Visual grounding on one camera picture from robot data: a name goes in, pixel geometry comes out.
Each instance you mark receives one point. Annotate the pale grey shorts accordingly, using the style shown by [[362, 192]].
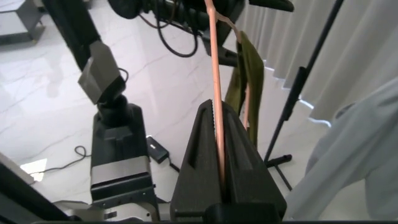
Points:
[[348, 149]]

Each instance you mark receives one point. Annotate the black clothes rack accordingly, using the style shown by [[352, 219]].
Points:
[[295, 87]]

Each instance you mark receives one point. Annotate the black power adapter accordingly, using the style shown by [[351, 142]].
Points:
[[157, 149]]

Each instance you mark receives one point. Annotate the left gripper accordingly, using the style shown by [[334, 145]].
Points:
[[227, 15]]

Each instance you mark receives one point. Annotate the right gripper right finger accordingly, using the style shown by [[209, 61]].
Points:
[[255, 186]]

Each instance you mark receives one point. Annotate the pink clothes hanger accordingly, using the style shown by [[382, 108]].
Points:
[[216, 62]]

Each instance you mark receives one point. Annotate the grey table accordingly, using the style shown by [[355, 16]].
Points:
[[18, 21]]

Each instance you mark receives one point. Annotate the green garment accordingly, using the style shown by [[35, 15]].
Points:
[[253, 68]]

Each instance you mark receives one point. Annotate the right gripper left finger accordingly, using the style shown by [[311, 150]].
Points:
[[196, 186]]

